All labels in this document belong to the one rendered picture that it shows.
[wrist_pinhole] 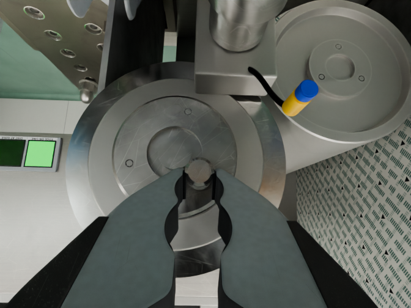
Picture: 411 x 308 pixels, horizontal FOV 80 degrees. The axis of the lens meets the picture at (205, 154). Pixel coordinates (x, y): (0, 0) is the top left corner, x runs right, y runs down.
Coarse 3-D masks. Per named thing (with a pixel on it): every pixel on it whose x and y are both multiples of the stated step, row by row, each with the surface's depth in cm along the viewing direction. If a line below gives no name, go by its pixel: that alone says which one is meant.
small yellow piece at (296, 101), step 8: (256, 72) 14; (264, 80) 14; (304, 80) 11; (264, 88) 14; (296, 88) 11; (304, 88) 10; (312, 88) 10; (272, 96) 13; (296, 96) 11; (304, 96) 10; (312, 96) 10; (280, 104) 13; (288, 104) 12; (296, 104) 11; (304, 104) 11; (288, 112) 12; (296, 112) 12
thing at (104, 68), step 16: (112, 0) 20; (144, 0) 30; (112, 16) 20; (144, 16) 30; (112, 32) 20; (128, 32) 24; (144, 32) 31; (112, 48) 20; (128, 48) 24; (144, 48) 31; (112, 64) 20; (128, 64) 24; (144, 64) 31; (112, 80) 20
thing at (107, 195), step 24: (144, 96) 17; (192, 96) 17; (216, 96) 17; (120, 120) 17; (240, 120) 17; (96, 144) 16; (240, 144) 16; (96, 168) 16; (240, 168) 16; (96, 192) 15; (120, 192) 16; (192, 216) 15; (216, 216) 15; (192, 240) 15; (216, 240) 15
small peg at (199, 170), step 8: (192, 160) 12; (200, 160) 12; (208, 160) 12; (192, 168) 12; (200, 168) 12; (208, 168) 12; (192, 176) 12; (200, 176) 12; (208, 176) 12; (192, 184) 12; (200, 184) 12; (208, 184) 12
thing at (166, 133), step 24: (168, 96) 16; (144, 120) 15; (168, 120) 15; (192, 120) 15; (216, 120) 15; (120, 144) 15; (144, 144) 15; (168, 144) 15; (192, 144) 15; (216, 144) 15; (120, 168) 14; (144, 168) 14; (168, 168) 14; (216, 168) 15; (192, 192) 14
